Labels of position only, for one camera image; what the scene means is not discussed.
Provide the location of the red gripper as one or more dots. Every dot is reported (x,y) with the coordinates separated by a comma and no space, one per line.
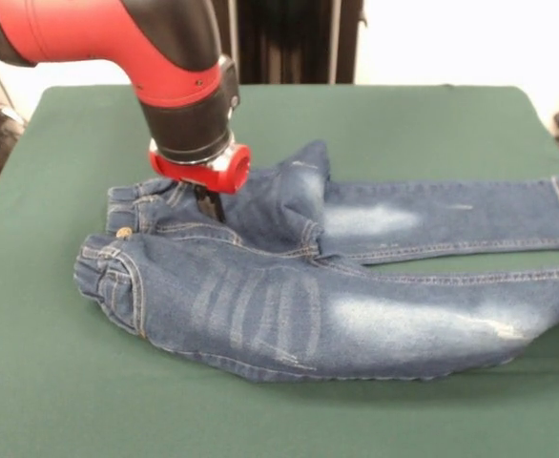
(222,176)

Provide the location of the blue denim jeans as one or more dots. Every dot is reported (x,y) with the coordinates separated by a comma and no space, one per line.
(308,296)

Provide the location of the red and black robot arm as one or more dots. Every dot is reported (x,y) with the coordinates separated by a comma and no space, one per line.
(117,43)

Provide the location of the dark green table cloth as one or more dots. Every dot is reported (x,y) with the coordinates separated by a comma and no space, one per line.
(165,420)

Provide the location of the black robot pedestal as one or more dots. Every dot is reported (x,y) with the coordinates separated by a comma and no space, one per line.
(289,43)

